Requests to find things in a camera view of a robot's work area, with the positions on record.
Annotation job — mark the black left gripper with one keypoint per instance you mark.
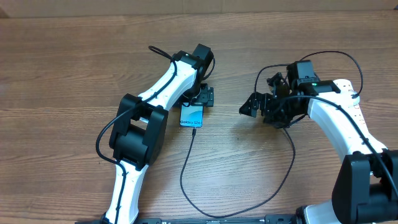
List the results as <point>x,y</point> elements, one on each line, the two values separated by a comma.
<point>206,95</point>

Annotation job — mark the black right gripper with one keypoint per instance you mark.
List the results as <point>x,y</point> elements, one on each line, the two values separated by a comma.
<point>266,100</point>

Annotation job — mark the Samsung Galaxy smartphone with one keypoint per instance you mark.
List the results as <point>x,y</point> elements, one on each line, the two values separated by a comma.
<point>191,116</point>

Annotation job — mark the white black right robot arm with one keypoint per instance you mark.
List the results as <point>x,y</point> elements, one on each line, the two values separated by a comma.
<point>366,187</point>

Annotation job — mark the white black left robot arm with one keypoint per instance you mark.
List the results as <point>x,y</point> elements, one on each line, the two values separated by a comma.
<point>138,130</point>

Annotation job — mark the white power strip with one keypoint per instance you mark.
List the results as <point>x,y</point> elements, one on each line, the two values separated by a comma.
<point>349,101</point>

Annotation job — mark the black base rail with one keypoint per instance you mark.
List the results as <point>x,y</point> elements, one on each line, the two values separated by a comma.
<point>267,219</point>

